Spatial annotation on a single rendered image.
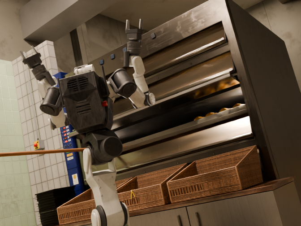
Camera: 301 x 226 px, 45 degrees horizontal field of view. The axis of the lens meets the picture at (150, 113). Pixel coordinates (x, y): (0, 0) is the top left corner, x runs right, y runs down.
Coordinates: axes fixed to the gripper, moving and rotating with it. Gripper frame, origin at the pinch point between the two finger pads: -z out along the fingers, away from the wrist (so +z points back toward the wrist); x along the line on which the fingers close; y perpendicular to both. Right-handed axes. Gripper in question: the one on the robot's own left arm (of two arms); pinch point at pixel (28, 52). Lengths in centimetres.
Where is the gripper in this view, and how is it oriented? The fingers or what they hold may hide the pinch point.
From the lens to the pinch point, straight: 249.8
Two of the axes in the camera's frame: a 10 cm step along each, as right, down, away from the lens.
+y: 4.2, -1.5, -8.9
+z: 4.9, 8.6, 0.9
